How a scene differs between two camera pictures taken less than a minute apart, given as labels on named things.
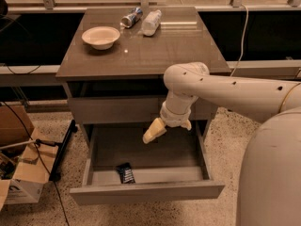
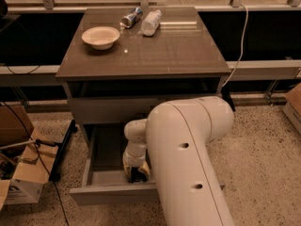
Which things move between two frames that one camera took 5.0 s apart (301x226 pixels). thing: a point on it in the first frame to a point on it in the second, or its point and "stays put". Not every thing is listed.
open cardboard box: (26, 157) stays put
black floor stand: (55, 172) stays put
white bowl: (102, 38) stays put
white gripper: (172, 118) to (133, 159)
